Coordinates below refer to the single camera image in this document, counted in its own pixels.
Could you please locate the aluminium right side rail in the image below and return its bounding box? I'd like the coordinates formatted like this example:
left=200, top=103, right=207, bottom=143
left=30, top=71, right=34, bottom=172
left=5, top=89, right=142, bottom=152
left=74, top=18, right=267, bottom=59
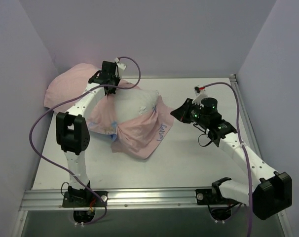
left=229, top=75, right=262, bottom=158

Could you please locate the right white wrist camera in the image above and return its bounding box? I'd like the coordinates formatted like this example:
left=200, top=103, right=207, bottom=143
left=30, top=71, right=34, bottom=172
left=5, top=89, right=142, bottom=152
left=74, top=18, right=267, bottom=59
left=192, top=86, right=208, bottom=105

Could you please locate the aluminium rail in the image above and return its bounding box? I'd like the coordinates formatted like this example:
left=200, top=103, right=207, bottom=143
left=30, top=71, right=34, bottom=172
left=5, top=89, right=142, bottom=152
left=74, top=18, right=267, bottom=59
left=229, top=75, right=262, bottom=158
left=13, top=189, right=286, bottom=237

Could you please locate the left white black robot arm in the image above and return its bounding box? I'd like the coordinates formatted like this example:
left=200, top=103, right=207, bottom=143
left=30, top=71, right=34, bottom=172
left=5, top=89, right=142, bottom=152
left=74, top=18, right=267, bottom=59
left=56, top=59, right=126, bottom=207

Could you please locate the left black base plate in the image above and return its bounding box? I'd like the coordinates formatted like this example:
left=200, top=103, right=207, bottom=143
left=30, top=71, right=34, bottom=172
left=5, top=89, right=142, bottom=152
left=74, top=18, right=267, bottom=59
left=62, top=190, right=108, bottom=208

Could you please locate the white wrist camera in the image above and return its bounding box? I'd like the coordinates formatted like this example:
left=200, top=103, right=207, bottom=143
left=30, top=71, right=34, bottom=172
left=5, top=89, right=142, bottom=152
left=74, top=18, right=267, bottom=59
left=114, top=57, right=126, bottom=77
left=192, top=86, right=208, bottom=105

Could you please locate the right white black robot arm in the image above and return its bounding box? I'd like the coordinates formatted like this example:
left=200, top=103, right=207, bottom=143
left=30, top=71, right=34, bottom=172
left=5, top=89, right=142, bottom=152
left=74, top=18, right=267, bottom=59
left=170, top=97, right=293, bottom=220

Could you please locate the short black cable loop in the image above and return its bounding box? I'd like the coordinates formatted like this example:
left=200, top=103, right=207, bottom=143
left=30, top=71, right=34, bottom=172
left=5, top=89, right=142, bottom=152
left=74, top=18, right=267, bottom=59
left=197, top=128, right=216, bottom=148

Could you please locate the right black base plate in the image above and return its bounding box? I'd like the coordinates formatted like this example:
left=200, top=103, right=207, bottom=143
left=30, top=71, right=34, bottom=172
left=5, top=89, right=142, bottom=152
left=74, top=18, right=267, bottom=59
left=195, top=188, right=238, bottom=205

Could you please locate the pink blue pillowcase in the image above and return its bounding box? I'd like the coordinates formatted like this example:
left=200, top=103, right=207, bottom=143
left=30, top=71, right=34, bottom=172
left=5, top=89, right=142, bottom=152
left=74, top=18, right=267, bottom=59
left=44, top=63, right=174, bottom=159

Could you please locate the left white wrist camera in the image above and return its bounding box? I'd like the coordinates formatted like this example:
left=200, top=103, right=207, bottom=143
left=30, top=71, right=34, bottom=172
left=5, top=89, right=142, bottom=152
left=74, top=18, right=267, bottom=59
left=114, top=57, right=126, bottom=77

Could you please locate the aluminium front rail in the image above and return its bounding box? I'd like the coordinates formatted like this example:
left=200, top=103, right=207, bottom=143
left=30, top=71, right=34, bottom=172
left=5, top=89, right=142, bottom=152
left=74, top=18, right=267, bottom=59
left=13, top=189, right=286, bottom=237

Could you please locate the white pillow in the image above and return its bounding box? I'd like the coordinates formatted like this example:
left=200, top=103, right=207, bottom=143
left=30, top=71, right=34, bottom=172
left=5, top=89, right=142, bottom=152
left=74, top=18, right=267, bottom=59
left=114, top=88, right=159, bottom=123

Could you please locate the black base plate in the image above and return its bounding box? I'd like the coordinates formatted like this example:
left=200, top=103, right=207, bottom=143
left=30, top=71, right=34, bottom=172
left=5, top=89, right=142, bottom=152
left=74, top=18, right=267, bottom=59
left=62, top=190, right=108, bottom=208
left=195, top=188, right=238, bottom=205

